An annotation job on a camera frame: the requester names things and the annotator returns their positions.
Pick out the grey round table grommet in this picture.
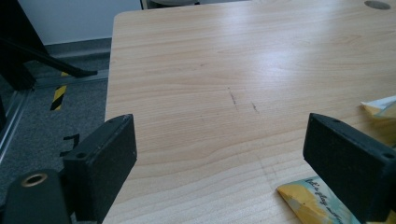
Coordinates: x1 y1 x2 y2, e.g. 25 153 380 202
363 0 392 10

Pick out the black and yellow floor tape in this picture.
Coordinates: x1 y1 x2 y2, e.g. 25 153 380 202
49 71 71 112

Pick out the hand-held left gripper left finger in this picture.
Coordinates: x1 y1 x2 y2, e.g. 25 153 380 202
63 113 138 224

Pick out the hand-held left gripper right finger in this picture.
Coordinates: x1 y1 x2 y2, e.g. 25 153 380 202
303 112 396 224

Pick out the orange slice print cloth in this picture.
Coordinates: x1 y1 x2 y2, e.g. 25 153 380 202
276 94 396 224

